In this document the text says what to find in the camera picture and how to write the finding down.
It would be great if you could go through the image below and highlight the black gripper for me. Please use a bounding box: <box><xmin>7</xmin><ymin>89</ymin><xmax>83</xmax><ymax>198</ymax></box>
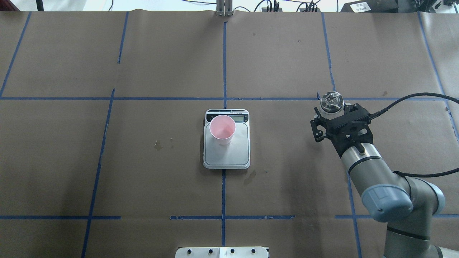
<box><xmin>310</xmin><ymin>103</ymin><xmax>374</xmax><ymax>158</ymax></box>

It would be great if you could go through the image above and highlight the clear glass sauce bottle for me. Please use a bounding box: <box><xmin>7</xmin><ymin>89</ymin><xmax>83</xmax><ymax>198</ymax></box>
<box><xmin>318</xmin><ymin>91</ymin><xmax>345</xmax><ymax>116</ymax></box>

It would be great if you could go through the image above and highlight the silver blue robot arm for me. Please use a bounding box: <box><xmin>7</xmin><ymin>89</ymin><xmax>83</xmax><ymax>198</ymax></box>
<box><xmin>311</xmin><ymin>104</ymin><xmax>458</xmax><ymax>258</ymax></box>

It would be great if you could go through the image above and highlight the silver digital kitchen scale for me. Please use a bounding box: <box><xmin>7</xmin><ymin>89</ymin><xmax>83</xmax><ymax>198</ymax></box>
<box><xmin>202</xmin><ymin>109</ymin><xmax>251</xmax><ymax>169</ymax></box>

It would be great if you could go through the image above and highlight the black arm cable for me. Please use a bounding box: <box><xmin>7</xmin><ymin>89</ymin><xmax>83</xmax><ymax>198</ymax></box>
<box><xmin>369</xmin><ymin>93</ymin><xmax>459</xmax><ymax>178</ymax></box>

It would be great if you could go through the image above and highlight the aluminium frame post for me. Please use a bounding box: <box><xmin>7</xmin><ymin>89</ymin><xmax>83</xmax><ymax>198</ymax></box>
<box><xmin>215</xmin><ymin>0</ymin><xmax>234</xmax><ymax>17</ymax></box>

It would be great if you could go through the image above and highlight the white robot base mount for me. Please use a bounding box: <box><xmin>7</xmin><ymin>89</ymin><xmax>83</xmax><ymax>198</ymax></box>
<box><xmin>175</xmin><ymin>246</ymin><xmax>270</xmax><ymax>258</ymax></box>

